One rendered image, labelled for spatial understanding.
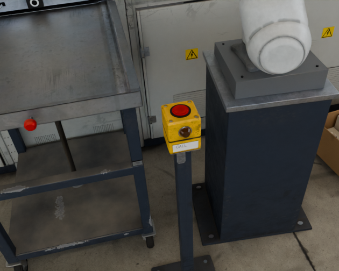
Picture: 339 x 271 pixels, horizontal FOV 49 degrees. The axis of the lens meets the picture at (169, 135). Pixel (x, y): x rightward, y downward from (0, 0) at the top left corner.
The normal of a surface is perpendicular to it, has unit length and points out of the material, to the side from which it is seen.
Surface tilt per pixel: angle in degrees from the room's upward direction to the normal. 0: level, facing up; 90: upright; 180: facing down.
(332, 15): 90
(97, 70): 0
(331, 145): 75
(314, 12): 90
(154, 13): 90
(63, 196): 0
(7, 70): 0
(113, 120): 90
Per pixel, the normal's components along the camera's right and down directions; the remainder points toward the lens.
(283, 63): -0.07, 0.70
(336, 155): -0.92, 0.07
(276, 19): -0.15, 0.48
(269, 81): 0.14, 0.65
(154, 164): -0.05, -0.75
